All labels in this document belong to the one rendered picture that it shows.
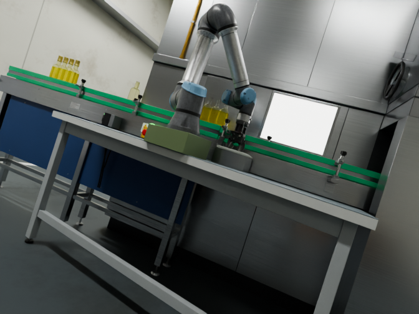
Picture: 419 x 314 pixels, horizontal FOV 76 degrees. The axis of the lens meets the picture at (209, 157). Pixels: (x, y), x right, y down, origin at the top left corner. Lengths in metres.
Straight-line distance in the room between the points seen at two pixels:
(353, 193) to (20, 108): 2.31
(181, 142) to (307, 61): 1.17
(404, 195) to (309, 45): 1.08
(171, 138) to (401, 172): 1.06
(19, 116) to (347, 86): 2.30
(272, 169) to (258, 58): 0.80
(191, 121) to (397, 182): 0.99
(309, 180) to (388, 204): 0.38
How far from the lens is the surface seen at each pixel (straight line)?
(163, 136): 1.12
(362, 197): 1.65
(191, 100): 1.18
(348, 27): 2.09
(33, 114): 2.35
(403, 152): 1.53
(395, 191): 1.51
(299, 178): 1.59
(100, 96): 2.00
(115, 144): 1.38
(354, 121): 1.89
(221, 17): 1.35
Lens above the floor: 0.77
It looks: level
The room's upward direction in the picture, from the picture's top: 18 degrees clockwise
